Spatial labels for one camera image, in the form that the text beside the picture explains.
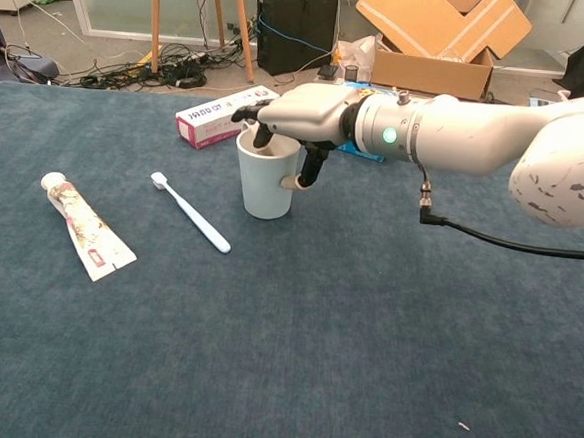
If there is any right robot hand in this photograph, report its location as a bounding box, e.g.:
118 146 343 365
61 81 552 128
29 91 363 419
226 77 365 197

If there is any pale blue plastic cup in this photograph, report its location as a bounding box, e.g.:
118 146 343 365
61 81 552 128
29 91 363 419
230 119 304 223

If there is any light blue toothbrush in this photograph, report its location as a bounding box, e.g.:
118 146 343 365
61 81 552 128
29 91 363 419
145 170 238 255

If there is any white patterned toothpaste tube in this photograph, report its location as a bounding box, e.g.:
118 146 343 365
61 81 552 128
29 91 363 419
33 170 143 285

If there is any white toothpaste carton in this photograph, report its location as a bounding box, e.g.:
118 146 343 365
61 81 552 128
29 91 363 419
173 79 282 156

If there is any blue cookie box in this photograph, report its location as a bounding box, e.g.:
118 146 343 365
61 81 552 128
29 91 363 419
335 80 403 165

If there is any black computer tower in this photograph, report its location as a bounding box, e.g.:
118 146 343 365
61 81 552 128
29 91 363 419
251 0 340 82

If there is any white plastic bag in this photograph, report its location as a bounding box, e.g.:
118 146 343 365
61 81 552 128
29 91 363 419
331 31 381 84

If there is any open cardboard box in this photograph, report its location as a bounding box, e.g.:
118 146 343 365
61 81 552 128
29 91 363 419
349 0 535 105

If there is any wooden easel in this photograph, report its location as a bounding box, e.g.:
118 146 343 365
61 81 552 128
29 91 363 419
145 0 261 84

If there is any blue felt table mat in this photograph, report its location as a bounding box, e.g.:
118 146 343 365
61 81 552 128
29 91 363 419
0 80 584 438

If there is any dark blue machine base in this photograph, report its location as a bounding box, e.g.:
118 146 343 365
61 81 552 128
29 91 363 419
0 0 65 87

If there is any black floor cable tangle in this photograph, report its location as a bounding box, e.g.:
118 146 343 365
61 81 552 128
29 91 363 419
63 35 258 101

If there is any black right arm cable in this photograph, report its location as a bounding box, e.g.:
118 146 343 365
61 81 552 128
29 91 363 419
414 162 584 260

